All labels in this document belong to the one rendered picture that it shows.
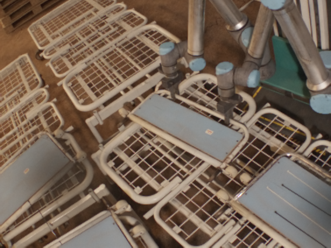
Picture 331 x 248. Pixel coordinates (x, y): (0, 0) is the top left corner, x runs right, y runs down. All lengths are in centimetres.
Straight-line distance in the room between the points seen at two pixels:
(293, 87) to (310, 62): 51
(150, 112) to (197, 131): 34
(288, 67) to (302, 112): 29
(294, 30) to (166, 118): 101
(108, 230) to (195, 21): 113
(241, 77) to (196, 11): 40
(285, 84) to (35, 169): 158
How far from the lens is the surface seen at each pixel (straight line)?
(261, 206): 176
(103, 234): 190
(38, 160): 246
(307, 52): 169
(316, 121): 236
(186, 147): 209
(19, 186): 243
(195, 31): 202
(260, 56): 198
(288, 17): 159
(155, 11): 435
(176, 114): 227
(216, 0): 213
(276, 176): 185
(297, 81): 225
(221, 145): 205
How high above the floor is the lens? 211
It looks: 44 degrees down
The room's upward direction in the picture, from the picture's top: 23 degrees counter-clockwise
